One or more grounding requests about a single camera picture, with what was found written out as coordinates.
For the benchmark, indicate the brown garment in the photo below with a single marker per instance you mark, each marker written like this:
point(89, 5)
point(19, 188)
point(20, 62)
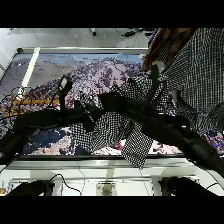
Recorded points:
point(166, 43)

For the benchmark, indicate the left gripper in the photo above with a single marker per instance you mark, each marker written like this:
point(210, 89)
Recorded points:
point(87, 115)

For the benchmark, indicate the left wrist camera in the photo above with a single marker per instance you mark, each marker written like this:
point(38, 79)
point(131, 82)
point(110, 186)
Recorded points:
point(64, 87)

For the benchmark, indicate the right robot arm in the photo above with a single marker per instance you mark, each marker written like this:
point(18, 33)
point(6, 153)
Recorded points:
point(173, 131)

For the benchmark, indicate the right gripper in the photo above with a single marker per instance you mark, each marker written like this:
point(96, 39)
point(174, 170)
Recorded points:
point(110, 100)

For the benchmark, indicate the checked shirt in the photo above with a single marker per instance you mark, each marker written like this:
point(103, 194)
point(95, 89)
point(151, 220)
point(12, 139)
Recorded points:
point(196, 66)

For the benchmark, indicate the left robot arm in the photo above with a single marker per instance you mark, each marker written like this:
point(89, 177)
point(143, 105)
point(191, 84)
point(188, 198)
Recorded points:
point(40, 120)

